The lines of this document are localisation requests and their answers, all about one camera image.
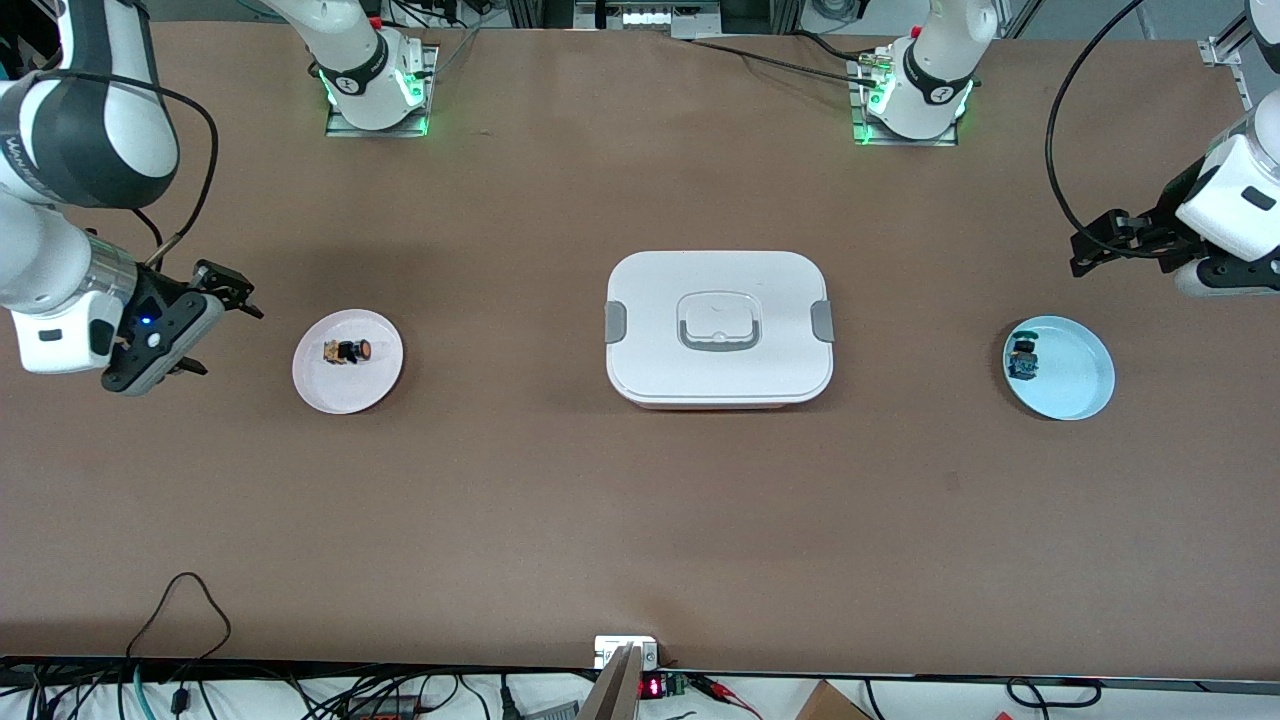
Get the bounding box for light blue round plate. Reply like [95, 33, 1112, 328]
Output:
[1002, 315, 1116, 422]

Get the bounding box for pink round plate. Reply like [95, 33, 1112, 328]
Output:
[292, 309, 405, 415]

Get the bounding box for white lidded lunch box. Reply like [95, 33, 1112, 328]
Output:
[604, 250, 835, 411]

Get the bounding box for lit silver control box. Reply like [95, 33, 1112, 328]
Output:
[575, 0, 721, 31]

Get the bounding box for small white mounting block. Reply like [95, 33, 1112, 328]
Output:
[594, 636, 659, 669]

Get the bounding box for brown cardboard piece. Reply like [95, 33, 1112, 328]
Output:
[795, 680, 871, 720]

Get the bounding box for red clip leads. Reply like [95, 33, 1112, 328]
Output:
[690, 675, 763, 719]

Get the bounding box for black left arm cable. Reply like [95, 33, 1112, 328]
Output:
[1044, 0, 1149, 261]

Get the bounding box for aluminium profile rail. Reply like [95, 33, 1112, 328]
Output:
[1200, 15, 1253, 111]

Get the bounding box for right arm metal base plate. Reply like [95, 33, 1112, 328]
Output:
[325, 45, 439, 138]

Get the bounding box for thin black looped cable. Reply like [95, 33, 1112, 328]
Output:
[125, 572, 233, 666]

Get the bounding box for black cable to arm base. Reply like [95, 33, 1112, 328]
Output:
[672, 30, 886, 81]

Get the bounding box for black cable loop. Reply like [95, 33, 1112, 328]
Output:
[1005, 678, 1103, 709]

